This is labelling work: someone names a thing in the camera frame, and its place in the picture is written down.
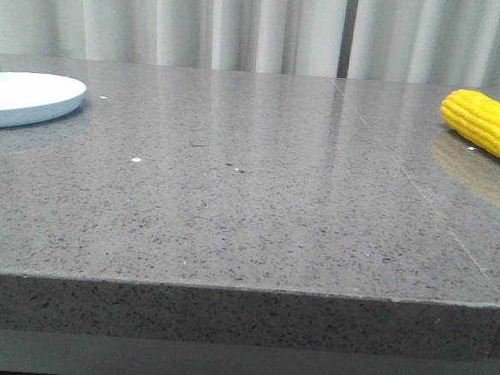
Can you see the grey curtain left panel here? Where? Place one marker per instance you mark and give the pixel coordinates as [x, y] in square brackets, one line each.
[301, 37]

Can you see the grey curtain panel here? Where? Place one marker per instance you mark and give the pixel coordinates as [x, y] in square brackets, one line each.
[301, 37]
[450, 42]

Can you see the light blue round plate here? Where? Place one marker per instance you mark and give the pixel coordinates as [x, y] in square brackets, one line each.
[27, 98]

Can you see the grey curtain right panel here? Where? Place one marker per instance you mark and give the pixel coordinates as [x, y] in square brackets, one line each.
[450, 42]

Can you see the yellow corn cob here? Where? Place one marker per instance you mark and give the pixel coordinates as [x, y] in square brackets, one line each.
[475, 116]

